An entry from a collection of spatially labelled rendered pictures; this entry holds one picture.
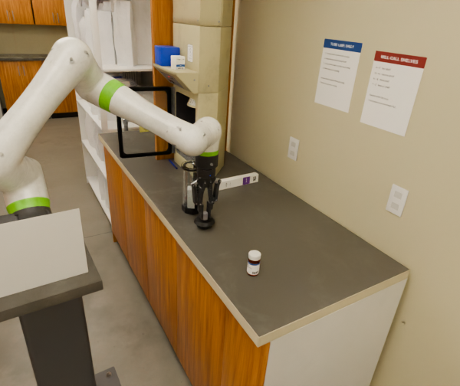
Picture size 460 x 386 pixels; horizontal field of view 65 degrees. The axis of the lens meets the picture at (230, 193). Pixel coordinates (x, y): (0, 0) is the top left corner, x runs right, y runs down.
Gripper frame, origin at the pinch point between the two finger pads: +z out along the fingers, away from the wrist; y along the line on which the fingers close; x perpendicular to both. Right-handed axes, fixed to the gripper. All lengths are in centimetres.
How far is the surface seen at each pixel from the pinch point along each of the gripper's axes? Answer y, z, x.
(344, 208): -61, 1, 20
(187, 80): -9, -46, -43
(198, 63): -15, -53, -45
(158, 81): -7, -39, -80
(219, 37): -26, -65, -44
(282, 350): 0, 18, 61
